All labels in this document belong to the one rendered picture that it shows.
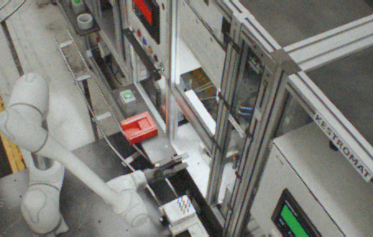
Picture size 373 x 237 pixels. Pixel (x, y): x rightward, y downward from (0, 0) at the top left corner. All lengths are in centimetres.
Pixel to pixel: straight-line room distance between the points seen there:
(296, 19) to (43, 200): 141
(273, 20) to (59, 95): 272
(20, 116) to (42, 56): 243
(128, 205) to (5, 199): 87
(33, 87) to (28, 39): 253
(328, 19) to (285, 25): 13
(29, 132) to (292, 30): 101
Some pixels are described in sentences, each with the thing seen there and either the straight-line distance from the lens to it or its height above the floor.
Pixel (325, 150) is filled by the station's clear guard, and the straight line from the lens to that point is 118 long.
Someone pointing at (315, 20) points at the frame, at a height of 201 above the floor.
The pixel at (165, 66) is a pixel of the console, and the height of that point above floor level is 144.
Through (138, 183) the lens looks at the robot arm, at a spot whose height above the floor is 104.
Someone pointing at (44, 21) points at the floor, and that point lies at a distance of 450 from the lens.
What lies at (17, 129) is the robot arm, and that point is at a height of 150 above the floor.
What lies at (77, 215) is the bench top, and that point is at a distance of 243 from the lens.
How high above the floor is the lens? 284
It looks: 53 degrees down
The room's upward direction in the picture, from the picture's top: 3 degrees clockwise
